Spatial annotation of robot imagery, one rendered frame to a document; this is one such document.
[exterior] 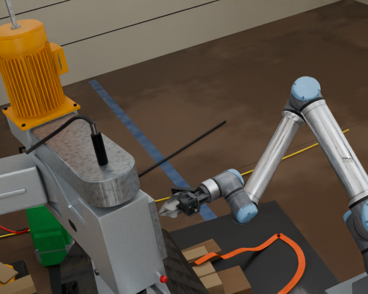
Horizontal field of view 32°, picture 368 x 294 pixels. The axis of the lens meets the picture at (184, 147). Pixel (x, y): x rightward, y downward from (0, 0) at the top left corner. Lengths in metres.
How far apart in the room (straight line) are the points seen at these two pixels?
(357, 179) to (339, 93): 4.04
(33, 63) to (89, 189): 0.70
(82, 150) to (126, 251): 0.43
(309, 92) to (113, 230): 1.00
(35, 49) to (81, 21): 5.07
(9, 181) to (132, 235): 0.80
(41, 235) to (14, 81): 2.14
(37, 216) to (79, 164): 2.31
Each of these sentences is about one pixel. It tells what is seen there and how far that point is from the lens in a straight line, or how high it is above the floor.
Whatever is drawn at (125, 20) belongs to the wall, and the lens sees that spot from 8.04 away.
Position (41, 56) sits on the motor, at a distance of 2.84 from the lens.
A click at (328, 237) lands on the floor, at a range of 4.73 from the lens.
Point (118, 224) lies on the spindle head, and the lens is 2.49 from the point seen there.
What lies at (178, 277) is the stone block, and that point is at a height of 0.78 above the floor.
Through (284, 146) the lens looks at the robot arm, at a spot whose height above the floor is 1.49.
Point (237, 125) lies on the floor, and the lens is 6.29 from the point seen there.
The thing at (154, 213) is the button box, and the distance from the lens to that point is 2.53.
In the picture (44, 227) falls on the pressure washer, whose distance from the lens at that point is 4.80.
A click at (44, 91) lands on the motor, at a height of 1.87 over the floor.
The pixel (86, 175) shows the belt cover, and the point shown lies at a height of 1.74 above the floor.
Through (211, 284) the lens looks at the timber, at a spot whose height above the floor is 0.20.
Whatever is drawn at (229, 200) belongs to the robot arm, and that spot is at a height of 1.43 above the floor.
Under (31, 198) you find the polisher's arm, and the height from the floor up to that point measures 1.36.
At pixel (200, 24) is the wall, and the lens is 8.42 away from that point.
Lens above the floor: 2.92
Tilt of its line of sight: 29 degrees down
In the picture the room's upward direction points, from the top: 11 degrees counter-clockwise
